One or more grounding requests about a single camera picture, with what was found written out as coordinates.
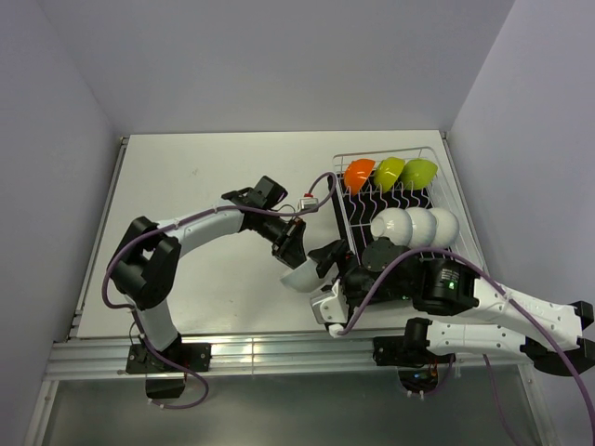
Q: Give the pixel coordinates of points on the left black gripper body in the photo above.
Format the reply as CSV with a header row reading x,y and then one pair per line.
x,y
271,226

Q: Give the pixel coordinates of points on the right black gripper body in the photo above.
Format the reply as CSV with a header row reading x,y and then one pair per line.
x,y
357,282

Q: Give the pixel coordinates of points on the orange bowl white inside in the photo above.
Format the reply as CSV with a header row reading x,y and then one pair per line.
x,y
357,173

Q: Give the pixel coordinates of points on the green bowl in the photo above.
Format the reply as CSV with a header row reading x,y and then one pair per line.
x,y
418,173
388,172

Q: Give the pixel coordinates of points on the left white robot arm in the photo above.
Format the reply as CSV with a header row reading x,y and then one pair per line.
x,y
145,263

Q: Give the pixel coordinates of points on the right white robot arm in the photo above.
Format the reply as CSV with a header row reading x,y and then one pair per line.
x,y
460,310

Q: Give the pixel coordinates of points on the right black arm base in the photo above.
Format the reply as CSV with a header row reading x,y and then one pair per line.
x,y
418,367

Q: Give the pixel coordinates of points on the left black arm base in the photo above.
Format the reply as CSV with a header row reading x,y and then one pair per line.
x,y
195,357

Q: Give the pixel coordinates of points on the black drip tray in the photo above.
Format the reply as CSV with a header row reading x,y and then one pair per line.
x,y
367,223

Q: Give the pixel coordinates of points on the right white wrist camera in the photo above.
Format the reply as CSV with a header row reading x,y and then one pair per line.
x,y
331,309

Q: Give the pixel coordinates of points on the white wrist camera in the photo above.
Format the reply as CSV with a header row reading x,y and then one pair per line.
x,y
331,309
307,202

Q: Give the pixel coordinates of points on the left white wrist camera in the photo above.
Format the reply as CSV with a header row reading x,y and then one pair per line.
x,y
307,202

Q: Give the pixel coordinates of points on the aluminium frame rail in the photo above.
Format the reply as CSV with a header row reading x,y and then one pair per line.
x,y
299,353

